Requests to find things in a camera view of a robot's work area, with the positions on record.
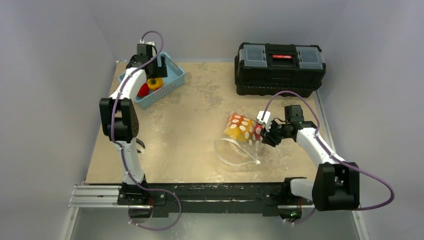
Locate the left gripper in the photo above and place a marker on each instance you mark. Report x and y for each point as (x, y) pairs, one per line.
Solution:
(160, 71)

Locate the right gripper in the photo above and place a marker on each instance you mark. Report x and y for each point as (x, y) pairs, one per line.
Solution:
(273, 133)

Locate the orange fake fruit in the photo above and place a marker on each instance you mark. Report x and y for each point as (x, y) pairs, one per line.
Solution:
(155, 83)

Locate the red fake apple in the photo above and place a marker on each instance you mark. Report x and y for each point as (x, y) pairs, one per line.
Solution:
(143, 91)

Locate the polka dot zip top bag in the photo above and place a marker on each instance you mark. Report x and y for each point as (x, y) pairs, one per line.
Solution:
(241, 143)

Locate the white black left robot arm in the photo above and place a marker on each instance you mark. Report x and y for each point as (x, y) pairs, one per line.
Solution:
(119, 119)

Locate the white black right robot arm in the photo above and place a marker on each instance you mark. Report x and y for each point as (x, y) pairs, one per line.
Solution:
(336, 184)

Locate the light blue perforated basket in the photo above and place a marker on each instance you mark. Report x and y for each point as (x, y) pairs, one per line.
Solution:
(175, 78)

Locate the black plastic toolbox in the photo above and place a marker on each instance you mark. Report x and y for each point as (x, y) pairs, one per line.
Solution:
(264, 69)

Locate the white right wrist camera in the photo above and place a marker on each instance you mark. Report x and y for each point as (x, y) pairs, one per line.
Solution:
(264, 118)

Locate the black handled pliers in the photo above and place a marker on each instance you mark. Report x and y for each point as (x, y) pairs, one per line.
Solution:
(142, 146)

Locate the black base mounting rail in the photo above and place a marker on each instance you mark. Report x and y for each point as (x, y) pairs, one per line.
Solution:
(265, 198)

